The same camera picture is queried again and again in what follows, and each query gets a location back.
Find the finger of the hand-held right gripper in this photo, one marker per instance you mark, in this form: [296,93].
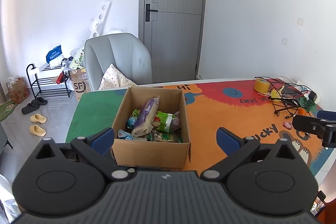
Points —
[302,123]
[325,114]

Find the small printed cardboard box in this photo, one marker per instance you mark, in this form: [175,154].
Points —
[17,90]

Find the small blue candy packet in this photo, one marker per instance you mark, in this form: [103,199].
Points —
[132,119]

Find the purple bun packet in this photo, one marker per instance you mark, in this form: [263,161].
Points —
[176,121]

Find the yellow slipper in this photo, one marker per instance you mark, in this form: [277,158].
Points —
[38,118]
[38,130]

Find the white foam board with holes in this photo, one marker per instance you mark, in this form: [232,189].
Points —
[101,18]

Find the black metal stand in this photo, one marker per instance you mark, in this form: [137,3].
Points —
[284,103]

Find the white power strip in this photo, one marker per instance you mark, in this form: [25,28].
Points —
[302,83]

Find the grey door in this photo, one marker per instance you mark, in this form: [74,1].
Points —
[176,16]

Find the green floor rug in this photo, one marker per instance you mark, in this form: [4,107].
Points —
[6,111]

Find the black charger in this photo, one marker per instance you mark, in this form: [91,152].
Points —
[312,96]

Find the blue snack packet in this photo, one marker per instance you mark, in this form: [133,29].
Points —
[125,134]

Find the white dotted pillow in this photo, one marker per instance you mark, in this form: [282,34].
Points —
[114,79]

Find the colourful printed table mat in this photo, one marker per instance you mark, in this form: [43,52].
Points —
[210,113]

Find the brown cardboard box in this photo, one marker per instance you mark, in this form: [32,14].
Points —
[152,155]

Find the dark green snack packet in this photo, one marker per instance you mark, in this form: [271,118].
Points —
[164,121]

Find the large clear cracker packet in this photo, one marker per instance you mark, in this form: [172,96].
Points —
[145,116]

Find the grey chair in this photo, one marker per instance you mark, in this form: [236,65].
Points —
[120,53]

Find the white printed plastic bag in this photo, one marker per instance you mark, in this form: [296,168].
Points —
[77,60]

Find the black shoe rack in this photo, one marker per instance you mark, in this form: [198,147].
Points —
[47,79]

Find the black slipper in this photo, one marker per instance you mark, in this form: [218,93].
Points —
[40,101]
[30,108]

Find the SF cardboard box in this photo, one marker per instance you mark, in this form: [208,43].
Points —
[80,87]

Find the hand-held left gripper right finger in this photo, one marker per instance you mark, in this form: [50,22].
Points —
[228,141]

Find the white wall outlet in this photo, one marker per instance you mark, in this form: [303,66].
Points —
[300,21]
[284,40]

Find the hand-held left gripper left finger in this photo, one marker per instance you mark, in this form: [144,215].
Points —
[103,138]

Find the blue plastic bag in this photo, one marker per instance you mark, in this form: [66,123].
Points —
[54,54]

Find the yellow tape roll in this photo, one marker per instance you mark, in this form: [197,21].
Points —
[262,85]

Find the orange tangerine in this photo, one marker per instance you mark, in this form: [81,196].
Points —
[302,111]

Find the green white cartoon packet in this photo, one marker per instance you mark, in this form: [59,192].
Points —
[164,137]

